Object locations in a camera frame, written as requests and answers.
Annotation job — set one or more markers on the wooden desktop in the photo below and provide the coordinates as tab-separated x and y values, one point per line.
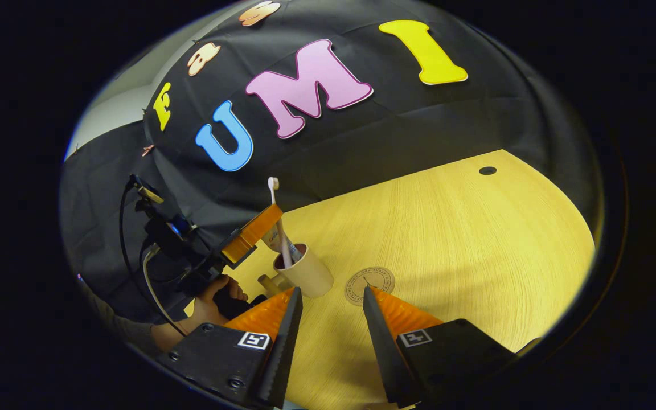
464	245

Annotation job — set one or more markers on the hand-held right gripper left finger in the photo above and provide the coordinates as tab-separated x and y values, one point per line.
288	341

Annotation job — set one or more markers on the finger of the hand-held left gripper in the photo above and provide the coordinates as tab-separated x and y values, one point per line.
251	233

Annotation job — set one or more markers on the round cork coaster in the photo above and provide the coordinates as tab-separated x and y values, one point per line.
376	282

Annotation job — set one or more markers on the white toothpaste tube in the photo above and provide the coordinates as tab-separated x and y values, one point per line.
295	250

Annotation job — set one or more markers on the white toothbrush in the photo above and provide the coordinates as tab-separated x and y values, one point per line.
282	239

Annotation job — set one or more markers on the black backdrop cloth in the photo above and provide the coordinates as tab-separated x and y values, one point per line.
419	125

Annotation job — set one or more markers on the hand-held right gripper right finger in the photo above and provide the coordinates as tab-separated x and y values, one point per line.
382	347

